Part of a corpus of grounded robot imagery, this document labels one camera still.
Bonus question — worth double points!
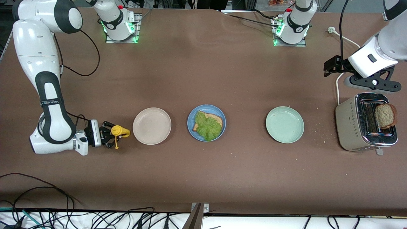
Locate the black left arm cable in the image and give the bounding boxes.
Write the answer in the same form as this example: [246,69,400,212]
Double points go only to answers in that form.
[339,0,349,62]

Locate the black floor cable loop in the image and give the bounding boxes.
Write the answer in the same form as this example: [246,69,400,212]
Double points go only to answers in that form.
[0,173,76,229]

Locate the yellow squeeze bottle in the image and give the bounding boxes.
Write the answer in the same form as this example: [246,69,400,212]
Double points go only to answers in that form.
[111,125,131,149]

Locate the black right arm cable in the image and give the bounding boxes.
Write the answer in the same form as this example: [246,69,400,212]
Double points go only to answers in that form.
[52,30,100,77]

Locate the teal floor cable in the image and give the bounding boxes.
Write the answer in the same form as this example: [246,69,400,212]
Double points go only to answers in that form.
[0,207,43,229]

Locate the green lettuce leaf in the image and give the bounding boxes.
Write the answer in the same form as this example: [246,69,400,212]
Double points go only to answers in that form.
[194,111,222,142]

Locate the beige plate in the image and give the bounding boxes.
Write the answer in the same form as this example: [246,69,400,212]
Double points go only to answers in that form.
[133,108,172,145]

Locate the beige chrome toaster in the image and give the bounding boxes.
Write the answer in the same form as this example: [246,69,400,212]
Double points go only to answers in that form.
[335,92,398,156]

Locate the tangled black floor cables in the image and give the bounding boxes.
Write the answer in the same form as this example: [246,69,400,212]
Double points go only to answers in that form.
[76,207,178,229]

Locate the thin black table cable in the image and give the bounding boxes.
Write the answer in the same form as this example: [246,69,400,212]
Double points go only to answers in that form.
[226,14,279,28]

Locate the blue plate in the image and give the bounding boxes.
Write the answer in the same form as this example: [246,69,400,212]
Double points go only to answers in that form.
[187,104,226,142]

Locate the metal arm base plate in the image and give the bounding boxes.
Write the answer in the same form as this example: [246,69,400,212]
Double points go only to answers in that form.
[105,13,142,44]
[272,16,307,47]

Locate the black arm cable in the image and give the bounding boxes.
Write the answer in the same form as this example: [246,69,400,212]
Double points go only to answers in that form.
[339,0,349,62]
[52,30,100,77]

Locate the metal table bracket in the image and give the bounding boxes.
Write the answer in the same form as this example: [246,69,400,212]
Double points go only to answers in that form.
[183,203,210,229]

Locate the white toaster power cable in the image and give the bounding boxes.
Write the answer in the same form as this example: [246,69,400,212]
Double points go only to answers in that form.
[328,27,361,105]

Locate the brown bread slice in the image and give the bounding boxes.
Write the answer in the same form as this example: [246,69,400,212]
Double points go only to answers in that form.
[375,103,398,129]
[193,111,224,131]

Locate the thick black table cable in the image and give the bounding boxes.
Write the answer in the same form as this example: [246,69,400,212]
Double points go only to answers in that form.
[253,9,276,19]

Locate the pale green plate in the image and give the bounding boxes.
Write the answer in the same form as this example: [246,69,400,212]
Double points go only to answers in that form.
[266,106,305,144]

